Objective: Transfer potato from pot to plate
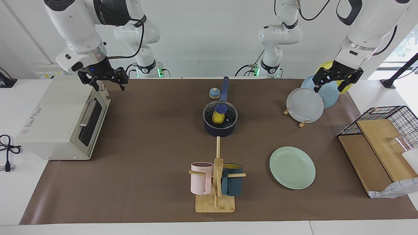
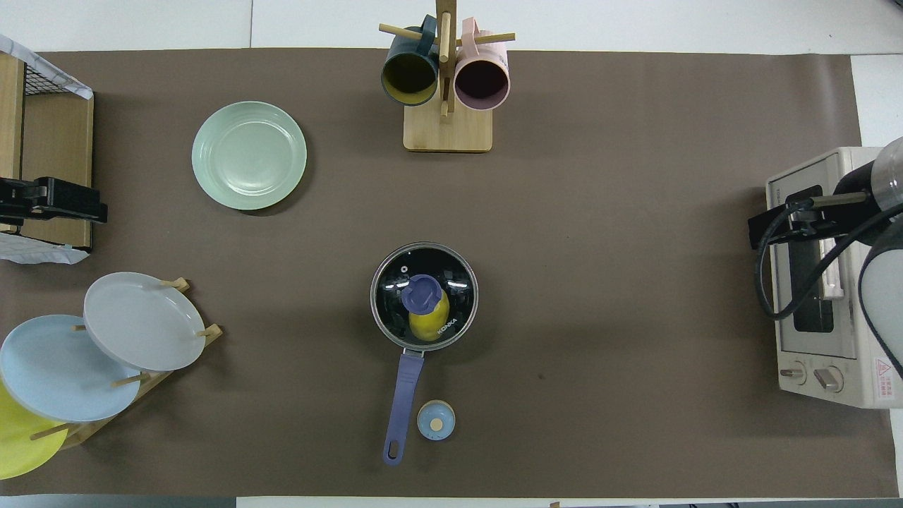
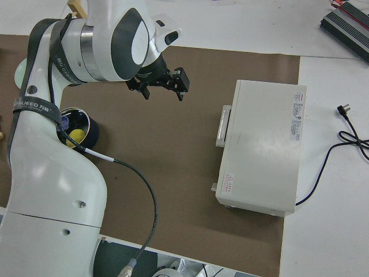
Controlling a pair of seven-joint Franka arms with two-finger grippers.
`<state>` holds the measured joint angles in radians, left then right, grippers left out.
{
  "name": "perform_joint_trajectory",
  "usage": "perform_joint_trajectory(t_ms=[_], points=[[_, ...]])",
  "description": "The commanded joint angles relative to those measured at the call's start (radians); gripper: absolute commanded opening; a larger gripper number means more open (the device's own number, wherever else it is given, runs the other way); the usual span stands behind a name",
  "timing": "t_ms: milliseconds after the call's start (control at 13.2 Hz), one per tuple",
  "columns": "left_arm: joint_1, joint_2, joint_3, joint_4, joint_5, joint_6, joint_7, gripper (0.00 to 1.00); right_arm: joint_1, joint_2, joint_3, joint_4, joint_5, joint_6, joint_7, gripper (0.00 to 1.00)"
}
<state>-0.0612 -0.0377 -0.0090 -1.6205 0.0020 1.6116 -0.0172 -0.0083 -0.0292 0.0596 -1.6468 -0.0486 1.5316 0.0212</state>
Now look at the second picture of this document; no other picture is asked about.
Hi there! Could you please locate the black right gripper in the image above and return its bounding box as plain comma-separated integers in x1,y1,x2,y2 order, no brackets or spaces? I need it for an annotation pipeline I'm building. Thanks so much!
748,185,851,250

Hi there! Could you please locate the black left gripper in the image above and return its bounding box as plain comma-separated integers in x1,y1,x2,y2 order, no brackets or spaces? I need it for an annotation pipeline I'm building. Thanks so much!
0,176,109,226

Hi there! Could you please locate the glass lid blue knob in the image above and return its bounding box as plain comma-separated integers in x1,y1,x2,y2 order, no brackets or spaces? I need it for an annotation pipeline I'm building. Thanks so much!
370,241,479,352

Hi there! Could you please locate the yellow potato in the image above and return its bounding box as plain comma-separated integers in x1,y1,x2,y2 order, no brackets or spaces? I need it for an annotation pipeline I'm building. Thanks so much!
409,289,451,344

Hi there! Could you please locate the grey plate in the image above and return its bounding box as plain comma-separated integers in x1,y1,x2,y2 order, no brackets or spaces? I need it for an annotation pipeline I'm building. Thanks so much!
83,272,207,373

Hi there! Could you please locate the light blue plate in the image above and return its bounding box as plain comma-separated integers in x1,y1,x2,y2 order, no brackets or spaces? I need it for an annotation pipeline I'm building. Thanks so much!
0,315,142,423

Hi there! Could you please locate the mint green plate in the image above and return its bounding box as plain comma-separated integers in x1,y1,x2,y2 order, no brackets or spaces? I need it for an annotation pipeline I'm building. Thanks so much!
191,101,308,211

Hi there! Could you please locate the wooden plate rack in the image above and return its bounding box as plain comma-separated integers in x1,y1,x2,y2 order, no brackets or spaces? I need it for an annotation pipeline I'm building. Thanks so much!
28,277,224,452

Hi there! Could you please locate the yellow plate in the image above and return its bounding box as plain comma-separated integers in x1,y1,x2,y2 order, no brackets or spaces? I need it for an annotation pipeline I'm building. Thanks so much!
0,381,70,480

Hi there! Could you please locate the wooden board shelf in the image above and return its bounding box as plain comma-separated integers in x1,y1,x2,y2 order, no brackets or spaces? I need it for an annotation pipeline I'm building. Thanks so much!
0,53,95,252

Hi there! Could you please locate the translucent white plastic bag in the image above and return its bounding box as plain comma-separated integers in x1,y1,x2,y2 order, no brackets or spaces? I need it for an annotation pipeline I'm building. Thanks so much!
0,231,90,266

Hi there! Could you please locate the white patterned paper sheet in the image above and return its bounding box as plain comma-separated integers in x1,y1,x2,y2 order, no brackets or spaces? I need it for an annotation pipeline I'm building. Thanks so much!
0,34,94,100

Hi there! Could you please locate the cream toaster oven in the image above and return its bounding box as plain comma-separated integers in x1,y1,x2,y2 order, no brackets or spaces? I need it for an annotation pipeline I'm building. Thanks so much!
765,146,903,410

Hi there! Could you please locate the brown table mat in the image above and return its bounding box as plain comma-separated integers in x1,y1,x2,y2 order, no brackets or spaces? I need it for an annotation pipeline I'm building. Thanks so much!
0,48,901,499

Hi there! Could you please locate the pink mug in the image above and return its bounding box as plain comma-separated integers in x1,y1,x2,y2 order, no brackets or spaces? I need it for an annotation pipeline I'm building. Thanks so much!
454,18,511,111

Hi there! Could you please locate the wooden mug tree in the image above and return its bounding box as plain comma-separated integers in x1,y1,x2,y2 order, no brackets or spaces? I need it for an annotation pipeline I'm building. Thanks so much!
379,0,516,153

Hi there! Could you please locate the dark blue mug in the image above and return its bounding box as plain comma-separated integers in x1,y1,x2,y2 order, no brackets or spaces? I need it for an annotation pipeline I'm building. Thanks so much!
381,16,440,107

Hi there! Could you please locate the black wire basket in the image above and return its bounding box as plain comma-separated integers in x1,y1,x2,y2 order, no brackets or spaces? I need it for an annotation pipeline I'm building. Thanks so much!
20,59,80,97

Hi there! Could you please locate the dark pot purple handle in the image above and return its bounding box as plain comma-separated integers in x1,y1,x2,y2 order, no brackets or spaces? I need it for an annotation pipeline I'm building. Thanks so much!
370,241,479,466

